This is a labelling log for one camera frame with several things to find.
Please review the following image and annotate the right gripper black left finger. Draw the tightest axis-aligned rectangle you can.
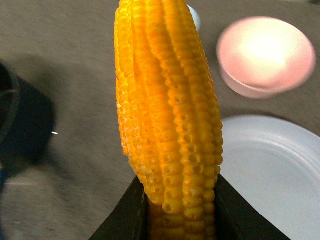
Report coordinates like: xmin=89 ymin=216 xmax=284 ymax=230
xmin=90 ymin=177 xmax=148 ymax=240

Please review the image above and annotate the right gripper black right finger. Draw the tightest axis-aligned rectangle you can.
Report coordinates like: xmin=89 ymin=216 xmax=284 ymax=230
xmin=214 ymin=175 xmax=288 ymax=240

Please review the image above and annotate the yellow corn cob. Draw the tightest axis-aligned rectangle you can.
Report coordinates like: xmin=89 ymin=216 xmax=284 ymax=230
xmin=114 ymin=0 xmax=223 ymax=240

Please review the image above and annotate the light blue plate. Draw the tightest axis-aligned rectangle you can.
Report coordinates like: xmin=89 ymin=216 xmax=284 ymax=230
xmin=221 ymin=115 xmax=320 ymax=240

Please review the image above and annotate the dark blue saucepan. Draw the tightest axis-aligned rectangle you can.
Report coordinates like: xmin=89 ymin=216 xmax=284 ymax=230
xmin=0 ymin=61 xmax=55 ymax=176

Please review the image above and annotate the pink bowl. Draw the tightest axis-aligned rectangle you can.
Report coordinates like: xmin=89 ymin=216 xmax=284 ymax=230
xmin=216 ymin=16 xmax=317 ymax=99

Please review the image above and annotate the light blue plastic cup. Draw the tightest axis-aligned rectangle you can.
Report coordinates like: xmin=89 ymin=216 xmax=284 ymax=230
xmin=188 ymin=5 xmax=201 ymax=32

